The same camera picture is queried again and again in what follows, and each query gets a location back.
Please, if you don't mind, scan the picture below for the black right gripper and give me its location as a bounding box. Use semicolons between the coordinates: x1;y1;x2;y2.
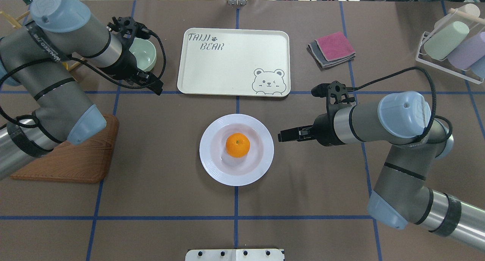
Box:
278;115;343;147

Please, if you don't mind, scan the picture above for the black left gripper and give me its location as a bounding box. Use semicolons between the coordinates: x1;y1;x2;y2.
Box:
102;49;164;95

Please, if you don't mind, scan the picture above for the orange fruit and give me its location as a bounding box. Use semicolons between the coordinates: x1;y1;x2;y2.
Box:
225;133;250;158

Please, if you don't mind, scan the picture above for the white round plate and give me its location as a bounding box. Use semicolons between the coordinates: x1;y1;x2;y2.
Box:
199;114;274;186

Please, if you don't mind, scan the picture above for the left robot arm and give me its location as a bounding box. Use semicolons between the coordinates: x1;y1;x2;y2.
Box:
0;0;163;179

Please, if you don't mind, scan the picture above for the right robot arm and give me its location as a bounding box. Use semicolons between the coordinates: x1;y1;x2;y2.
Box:
278;91;485;250

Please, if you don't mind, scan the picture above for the cream bear print tray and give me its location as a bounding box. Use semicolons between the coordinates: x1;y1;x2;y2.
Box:
177;28;291;97

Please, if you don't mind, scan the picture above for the brown wooden tray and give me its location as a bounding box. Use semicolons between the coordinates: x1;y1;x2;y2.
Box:
10;114;119;183

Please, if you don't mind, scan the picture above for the pale green bowl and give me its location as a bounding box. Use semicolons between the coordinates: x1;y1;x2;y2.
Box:
129;37;156;72

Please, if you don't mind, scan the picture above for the grey cloth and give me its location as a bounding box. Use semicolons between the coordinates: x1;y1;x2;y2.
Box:
308;41;355;69

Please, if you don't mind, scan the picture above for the wooden peg drying rack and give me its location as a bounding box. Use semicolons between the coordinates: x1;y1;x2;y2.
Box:
0;10;80;71

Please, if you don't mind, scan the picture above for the pink cloth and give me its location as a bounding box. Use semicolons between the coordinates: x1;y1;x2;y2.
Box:
315;31;355;61

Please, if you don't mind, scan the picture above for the pale green cup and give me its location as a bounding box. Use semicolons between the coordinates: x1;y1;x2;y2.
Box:
423;21;469;61

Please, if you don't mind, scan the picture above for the lilac cup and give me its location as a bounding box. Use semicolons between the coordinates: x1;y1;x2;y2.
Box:
447;31;485;70

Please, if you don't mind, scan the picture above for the light blue cup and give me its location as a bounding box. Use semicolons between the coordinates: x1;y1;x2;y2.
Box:
471;56;485;78

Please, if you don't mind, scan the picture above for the cream cup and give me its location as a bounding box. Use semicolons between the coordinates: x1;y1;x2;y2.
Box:
434;3;481;31

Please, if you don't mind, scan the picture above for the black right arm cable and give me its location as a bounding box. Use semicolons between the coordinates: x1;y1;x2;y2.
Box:
347;66;453;144

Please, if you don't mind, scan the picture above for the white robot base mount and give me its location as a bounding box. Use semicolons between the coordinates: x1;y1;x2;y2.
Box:
185;248;285;261

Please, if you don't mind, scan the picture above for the white wire cup rack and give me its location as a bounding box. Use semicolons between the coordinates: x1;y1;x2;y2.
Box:
415;3;485;84

